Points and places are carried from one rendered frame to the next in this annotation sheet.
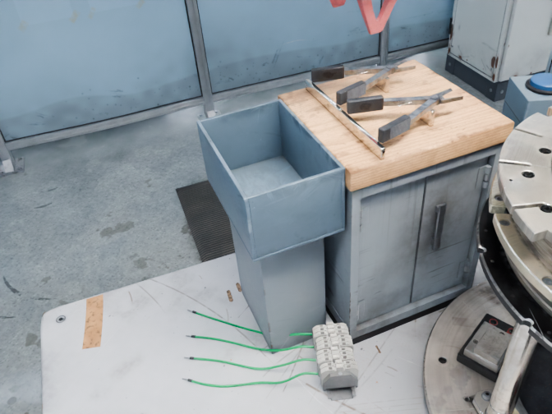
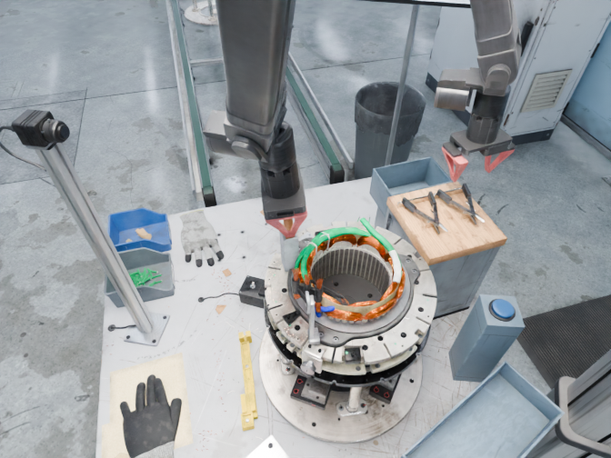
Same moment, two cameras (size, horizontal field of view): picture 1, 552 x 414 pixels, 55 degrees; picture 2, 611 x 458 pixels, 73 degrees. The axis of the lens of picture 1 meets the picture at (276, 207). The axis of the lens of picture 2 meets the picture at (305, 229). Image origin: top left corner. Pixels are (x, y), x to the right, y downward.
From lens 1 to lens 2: 0.92 m
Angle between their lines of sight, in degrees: 63
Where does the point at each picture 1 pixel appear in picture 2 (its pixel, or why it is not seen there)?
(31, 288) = (502, 218)
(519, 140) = (391, 236)
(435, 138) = (414, 226)
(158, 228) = (580, 279)
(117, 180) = not seen: outside the picture
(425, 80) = (476, 236)
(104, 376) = (362, 194)
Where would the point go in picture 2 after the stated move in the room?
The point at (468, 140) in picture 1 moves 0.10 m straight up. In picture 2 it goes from (415, 240) to (425, 206)
